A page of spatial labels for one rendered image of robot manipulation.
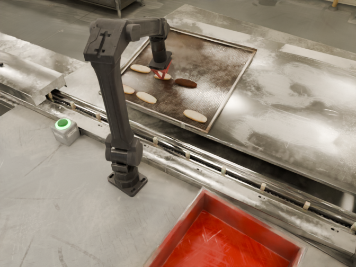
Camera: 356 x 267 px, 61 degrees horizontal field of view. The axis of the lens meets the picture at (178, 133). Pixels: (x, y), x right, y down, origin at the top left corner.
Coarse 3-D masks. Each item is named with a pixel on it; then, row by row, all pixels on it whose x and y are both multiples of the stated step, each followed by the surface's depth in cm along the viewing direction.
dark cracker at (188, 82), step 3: (177, 78) 128; (180, 78) 127; (177, 81) 126; (180, 81) 126; (183, 81) 126; (186, 81) 125; (189, 81) 125; (192, 81) 125; (180, 84) 125; (183, 84) 125; (186, 84) 125; (189, 84) 124; (192, 84) 124; (195, 84) 124; (192, 87) 124
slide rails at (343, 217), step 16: (64, 96) 133; (80, 112) 125; (96, 112) 125; (176, 144) 112; (192, 160) 107; (208, 160) 107; (224, 176) 102; (240, 176) 102; (288, 192) 97; (320, 208) 93; (336, 224) 89; (352, 224) 89
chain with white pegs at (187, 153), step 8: (48, 96) 133; (72, 104) 127; (104, 120) 123; (160, 144) 114; (176, 152) 111; (216, 168) 105; (224, 168) 102; (232, 176) 104; (264, 184) 97; (288, 200) 96; (304, 208) 93; (344, 224) 90
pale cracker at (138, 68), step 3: (132, 66) 135; (135, 66) 134; (138, 66) 134; (141, 66) 134; (144, 66) 134; (132, 69) 134; (135, 69) 133; (138, 69) 133; (141, 69) 133; (144, 69) 132; (147, 69) 132; (141, 72) 133; (144, 72) 132; (147, 72) 132
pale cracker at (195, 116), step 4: (184, 112) 116; (188, 112) 116; (192, 112) 116; (196, 112) 115; (188, 116) 115; (192, 116) 114; (196, 116) 114; (200, 116) 114; (204, 116) 115; (196, 120) 114; (200, 120) 113; (204, 120) 113
